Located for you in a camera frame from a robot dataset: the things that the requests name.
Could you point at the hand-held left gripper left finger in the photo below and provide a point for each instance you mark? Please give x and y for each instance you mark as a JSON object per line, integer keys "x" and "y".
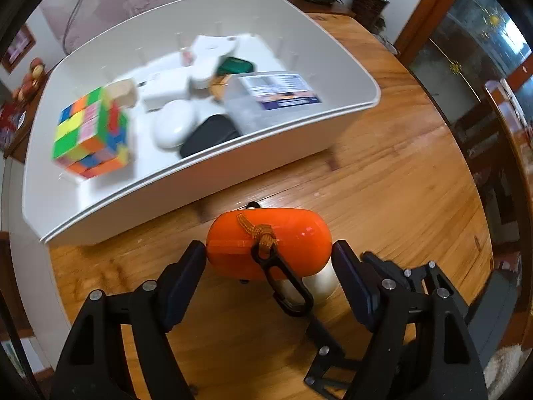
{"x": 183, "y": 283}

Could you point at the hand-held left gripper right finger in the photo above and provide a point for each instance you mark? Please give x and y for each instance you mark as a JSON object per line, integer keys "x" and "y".
{"x": 354, "y": 287}

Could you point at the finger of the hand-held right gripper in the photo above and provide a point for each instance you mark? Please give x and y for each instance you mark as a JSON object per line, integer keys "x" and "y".
{"x": 329, "y": 368}
{"x": 410, "y": 281}

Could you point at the orange round case with carabiner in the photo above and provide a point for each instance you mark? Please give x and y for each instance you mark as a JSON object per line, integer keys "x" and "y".
{"x": 287, "y": 241}

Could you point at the black charger plug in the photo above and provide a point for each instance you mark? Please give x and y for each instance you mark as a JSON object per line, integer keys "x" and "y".
{"x": 210, "y": 133}

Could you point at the white plastic tray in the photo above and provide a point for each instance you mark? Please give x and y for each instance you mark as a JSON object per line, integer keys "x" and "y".
{"x": 291, "y": 133}

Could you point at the colourful puzzle cube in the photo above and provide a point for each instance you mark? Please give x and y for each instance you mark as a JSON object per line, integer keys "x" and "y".
{"x": 89, "y": 133}

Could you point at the small white box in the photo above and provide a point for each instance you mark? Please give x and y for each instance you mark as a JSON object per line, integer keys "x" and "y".
{"x": 164, "y": 89}

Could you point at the beige wooden block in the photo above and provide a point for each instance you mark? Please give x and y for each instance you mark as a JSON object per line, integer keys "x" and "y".
{"x": 125, "y": 91}

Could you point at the clear plastic box with label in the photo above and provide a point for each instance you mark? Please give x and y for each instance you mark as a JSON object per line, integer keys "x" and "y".
{"x": 270, "y": 91}

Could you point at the small green box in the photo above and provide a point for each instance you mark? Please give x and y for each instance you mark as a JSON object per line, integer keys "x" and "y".
{"x": 235, "y": 66}

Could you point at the cream tape roll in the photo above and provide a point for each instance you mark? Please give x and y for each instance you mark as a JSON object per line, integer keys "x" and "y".
{"x": 322, "y": 283}

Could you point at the white fluffy rug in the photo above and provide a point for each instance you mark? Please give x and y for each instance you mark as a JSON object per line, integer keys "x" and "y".
{"x": 506, "y": 373}

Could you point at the red printed box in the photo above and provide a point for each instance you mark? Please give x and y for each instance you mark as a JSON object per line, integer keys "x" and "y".
{"x": 10, "y": 127}

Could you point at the wooden glass door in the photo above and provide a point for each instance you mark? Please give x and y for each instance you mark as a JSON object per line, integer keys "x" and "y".
{"x": 466, "y": 41}

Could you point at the bowl of peaches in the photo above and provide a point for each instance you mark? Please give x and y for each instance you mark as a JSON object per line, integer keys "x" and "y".
{"x": 31, "y": 81}

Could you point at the tall dark cylinder red lid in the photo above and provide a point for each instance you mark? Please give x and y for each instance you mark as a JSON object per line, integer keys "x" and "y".
{"x": 370, "y": 4}

